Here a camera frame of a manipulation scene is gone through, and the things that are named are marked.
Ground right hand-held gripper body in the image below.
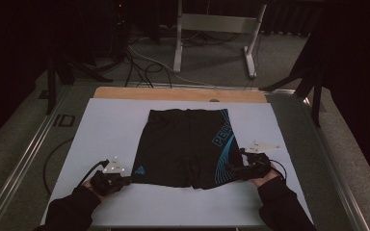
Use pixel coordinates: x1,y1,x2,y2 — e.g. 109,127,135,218
237,140,281,181

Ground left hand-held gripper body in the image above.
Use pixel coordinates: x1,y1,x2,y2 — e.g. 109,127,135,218
90,156,125,197

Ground black shorts with blue stripes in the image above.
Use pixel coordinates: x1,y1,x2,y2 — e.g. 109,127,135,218
130,108,249,191

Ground person's right hand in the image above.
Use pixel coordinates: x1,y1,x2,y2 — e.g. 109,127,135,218
250,162,280,188

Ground person's left hand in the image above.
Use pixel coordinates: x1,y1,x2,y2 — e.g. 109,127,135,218
82,179,109,202

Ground white table cover sheet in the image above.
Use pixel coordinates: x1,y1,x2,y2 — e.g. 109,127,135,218
40,97,312,227

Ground black stand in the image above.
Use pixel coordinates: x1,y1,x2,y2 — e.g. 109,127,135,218
44,54,114,116
259,32,324,128

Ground white metal stand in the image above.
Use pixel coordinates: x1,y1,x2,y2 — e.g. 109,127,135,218
172,0,268,80

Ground dark computer tower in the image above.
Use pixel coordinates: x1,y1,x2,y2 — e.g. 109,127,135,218
92,0,133,65

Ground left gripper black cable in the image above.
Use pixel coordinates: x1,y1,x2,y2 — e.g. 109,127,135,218
76,159,110,189

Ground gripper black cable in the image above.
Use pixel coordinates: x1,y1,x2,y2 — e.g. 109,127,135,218
268,158,288,181
76,159,110,189

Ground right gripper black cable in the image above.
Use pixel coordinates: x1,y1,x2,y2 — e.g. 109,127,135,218
268,158,288,181

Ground black cable loop on floor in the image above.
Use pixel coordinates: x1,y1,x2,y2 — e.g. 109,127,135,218
42,138,75,195

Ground metal floor rail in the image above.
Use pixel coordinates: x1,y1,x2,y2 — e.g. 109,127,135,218
0,86,71,231
266,90,370,231

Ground bundle of black floor cables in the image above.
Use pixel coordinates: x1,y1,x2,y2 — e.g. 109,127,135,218
123,47,174,90

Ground white floor cable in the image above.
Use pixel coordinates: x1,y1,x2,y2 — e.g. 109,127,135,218
128,44,213,88

